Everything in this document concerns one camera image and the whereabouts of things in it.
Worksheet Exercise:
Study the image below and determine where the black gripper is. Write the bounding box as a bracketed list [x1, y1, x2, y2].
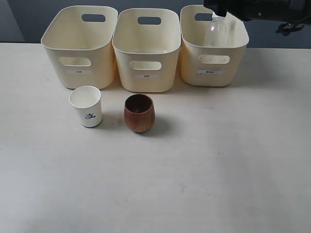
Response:
[204, 0, 311, 21]

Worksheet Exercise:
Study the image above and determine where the clear plastic bottle white cap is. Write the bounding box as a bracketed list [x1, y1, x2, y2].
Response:
[204, 12, 232, 48]

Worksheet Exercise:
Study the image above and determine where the brown wooden cup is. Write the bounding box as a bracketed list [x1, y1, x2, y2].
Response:
[124, 94, 155, 133]

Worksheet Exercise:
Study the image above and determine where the white paper cup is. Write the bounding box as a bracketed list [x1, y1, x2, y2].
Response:
[69, 86, 103, 128]

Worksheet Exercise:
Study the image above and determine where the right cream plastic bin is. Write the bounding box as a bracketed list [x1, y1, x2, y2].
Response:
[180, 5, 249, 87]

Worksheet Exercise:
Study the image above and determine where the cream plastic bin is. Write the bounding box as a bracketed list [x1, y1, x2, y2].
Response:
[112, 8, 181, 93]
[41, 5, 119, 89]
[180, 5, 249, 87]

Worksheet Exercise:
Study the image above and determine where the middle cream plastic bin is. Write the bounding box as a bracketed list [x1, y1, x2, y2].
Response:
[112, 8, 181, 93]

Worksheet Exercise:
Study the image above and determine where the left cream plastic bin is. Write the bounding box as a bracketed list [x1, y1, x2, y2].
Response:
[41, 5, 119, 89]

